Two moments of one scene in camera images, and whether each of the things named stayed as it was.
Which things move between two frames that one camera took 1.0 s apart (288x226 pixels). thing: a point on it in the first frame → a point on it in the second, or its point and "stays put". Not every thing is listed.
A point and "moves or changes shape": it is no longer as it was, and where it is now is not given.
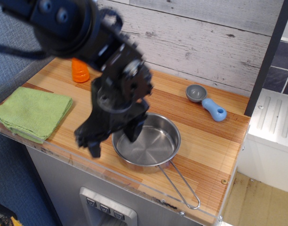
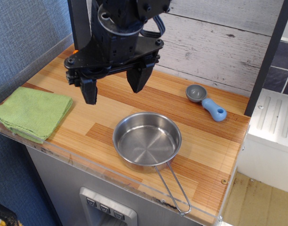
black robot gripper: (116, 100) → (113, 45)
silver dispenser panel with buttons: (98, 210) stays put
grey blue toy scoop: (196, 93) stays put
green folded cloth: (31, 113) stays put
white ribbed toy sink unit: (268, 156) stays put
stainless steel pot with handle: (157, 144) moves or changes shape
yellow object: (16, 222) → (3, 223)
